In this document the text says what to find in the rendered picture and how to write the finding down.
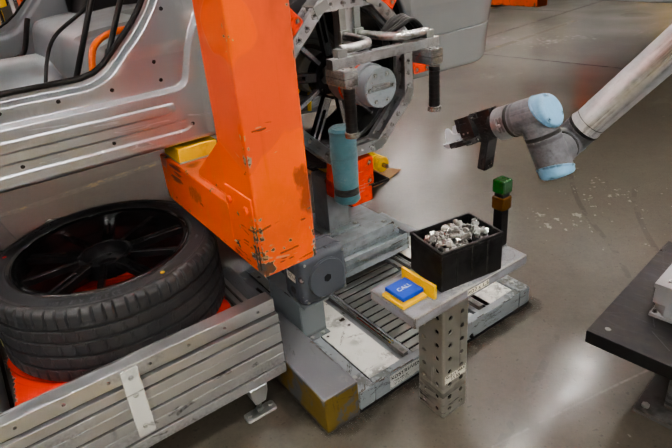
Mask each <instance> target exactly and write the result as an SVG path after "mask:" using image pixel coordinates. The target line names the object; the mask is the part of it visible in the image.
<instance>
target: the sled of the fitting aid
mask: <svg viewBox="0 0 672 448"><path fill-rule="evenodd" d="M408 248H409V232H407V231H405V230H403V229H401V228H399V227H397V226H396V225H395V224H394V231H393V232H391V233H388V234H386V235H384V236H382V237H380V238H378V239H375V240H373V241H371V242H369V243H367V244H364V245H362V246H360V247H358V248H356V249H353V250H351V251H349V252H347V253H345V254H344V260H345V264H346V268H345V272H346V278H348V277H350V276H352V275H354V274H356V273H358V272H360V271H362V270H365V269H367V268H369V267H371V266H373V265H375V264H377V263H379V262H381V261H383V260H385V259H387V258H389V257H391V256H393V255H395V254H397V253H399V252H402V251H404V250H406V249H408Z"/></svg>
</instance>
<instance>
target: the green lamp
mask: <svg viewBox="0 0 672 448"><path fill-rule="evenodd" d="M512 185H513V179H511V178H508V177H505V176H499V177H497V178H495V179H493V187H492V191H493V192H495V193H497V194H500V195H506V194H508V193H510V192H512Z"/></svg>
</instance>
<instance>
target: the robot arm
mask: <svg viewBox="0 0 672 448"><path fill-rule="evenodd" d="M671 74H672V24H671V25H670V26H669V27H668V28H667V29H666V30H665V31H663V32H662V33H661V34H660V35H659V36H658V37H657V38H656V39H655V40H654V41H653V42H652V43H651V44H649V45H648V46H647V47H646V48H645V49H644V50H643V51H642V52H641V53H640V54H639V55H638V56H637V57H635V58H634V59H633V60H632V61H631V62H630V63H629V64H628V65H627V66H626V67H625V68H624V69H622V70H621V71H620V72H619V73H618V74H617V75H616V76H615V77H614V78H613V79H612V80H611V81H610V82H608V83H607V84H606V85H605V86H604V87H603V88H602V89H601V90H600V91H599V92H598V93H597V94H595V95H594V96H593V97H592V98H591V99H590V100H589V101H588V102H587V103H586V104H585V105H584V106H583V107H581V108H580V109H579V110H578V111H577V112H575V113H573V114H572V115H571V116H570V117H569V118H568V119H567V120H566V121H565V122H564V123H562V122H563V118H564V113H563V108H562V106H561V104H560V102H559V101H558V99H557V98H556V97H555V96H553V95H552V94H549V93H542V94H538V95H532V96H531V97H529V98H526V99H523V100H519V101H516V102H513V103H510V104H507V105H504V106H501V107H498V108H496V106H493V107H490V108H487V109H484V110H480V111H477V112H474V113H471V114H469V115H468V116H466V117H463V118H460V119H457V120H454V122H455V126H453V128H452V131H451V130H450V129H446V130H445V136H446V144H444V145H443V146H444V147H446V148H448V149H453V148H458V147H462V146H465V145H466V146H469V145H473V144H476V143H478V142H481V145H480V152H479V159H478V166H477V168H478V169H481V170H483V171H486V170H488V169H489V168H491V167H493V162H494V156H495V150H496V143H497V138H498V139H500V140H507V139H511V138H515V137H519V136H523V137H524V140H525V142H526V145H527V147H528V150H529V152H530V155H531V158H532V160H533V163H534V165H535V168H536V172H537V173H538V175H539V177H540V179H541V180H544V181H548V180H553V179H557V178H561V177H564V176H566V175H569V174H571V173H573V172H574V171H575V169H576V168H575V163H574V162H573V160H574V159H575V158H576V157H577V156H578V155H579V154H580V153H581V152H582V151H583V150H584V149H586V147H588V146H589V145H590V144H591V143H592V142H594V141H595V140H596V139H597V138H598V137H599V136H600V134H601V133H603V132H604V131H605V130H606V129H607V128H609V127H610V126H611V125H612V124H613V123H614V122H616V121H617V120H618V119H619V118H620V117H622V116H623V115H624V114H625V113H626V112H627V111H629V110H630V109H631V108H632V107H633V106H634V105H636V104H637V103H638V102H639V101H640V100H642V99H643V98H644V97H645V96H646V95H647V94H649V93H650V92H651V91H652V90H653V89H655V88H656V87H657V86H658V85H659V84H660V83H662V82H663V81H664V80H665V79H666V78H667V77H669V76H670V75H671ZM561 123H562V124H561ZM463 124H464V125H463ZM460 125H461V126H460Z"/></svg>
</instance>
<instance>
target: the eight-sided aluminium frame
mask: <svg viewBox="0 0 672 448"><path fill-rule="evenodd" d="M358 5H359V6H363V7H364V8H365V9H366V10H367V11H368V12H369V14H370V15H371V16H372V17H373V18H374V19H375V20H376V21H377V22H378V23H379V24H380V26H381V27H382V28H383V26H384V25H385V23H386V22H387V21H388V19H389V18H390V17H392V16H393V15H396V14H395V13H394V12H393V11H392V10H391V9H390V8H389V6H388V5H387V4H386V3H384V2H383V1H382V0H306V2H305V3H304V5H302V6H301V7H302V8H301V10H300V11H299V13H298V16H299V17H300V18H301V19H302V20H303V21H304V22H303V24H302V25H301V27H300V29H299V30H298V32H297V33H296V35H295V37H294V38H293V44H294V53H295V58H296V57H297V55H298V53H299V52H300V50H301V48H302V47H303V45H304V43H305V42H306V40H307V39H308V37H309V35H310V34H311V32H312V30H313V29H314V27H315V26H316V24H317V22H318V21H319V19H320V17H321V16H322V14H323V13H325V12H331V11H337V10H338V9H341V8H345V9H348V8H353V6H358ZM393 73H394V76H395V79H396V90H395V94H394V96H393V98H392V100H391V101H390V102H389V103H388V104H387V105H386V106H385V107H384V109H383V111H382V112H381V114H380V116H379V117H378V119H377V121H376V122H375V124H374V126H373V127H372V129H371V131H370V132H369V134H368V135H367V136H364V137H361V138H358V139H356V140H357V150H358V156H361V155H364V154H367V153H369V152H372V151H377V150H378V149H381V148H382V147H383V146H384V144H385V143H386V142H387V139H388V137H389V136H390V134H391V132H392V131H393V129H394V127H395V125H396V124H397V122H398V120H399V119H400V117H401V115H402V114H403V112H404V110H405V109H406V107H407V105H408V104H409V103H410V101H411V99H412V97H413V90H414V88H413V63H412V52H409V53H405V54H401V55H397V56H393ZM303 136H304V145H305V149H306V150H308V151H309V152H310V153H312V154H313V155H315V156H316V158H318V159H320V160H322V161H323V162H326V163H328V164H330V165H331V158H330V148H327V147H326V146H325V145H323V144H322V143H321V142H319V141H318V140H317V139H315V138H314V137H313V136H311V135H310V134H309V133H307V132H306V131H305V130H303Z"/></svg>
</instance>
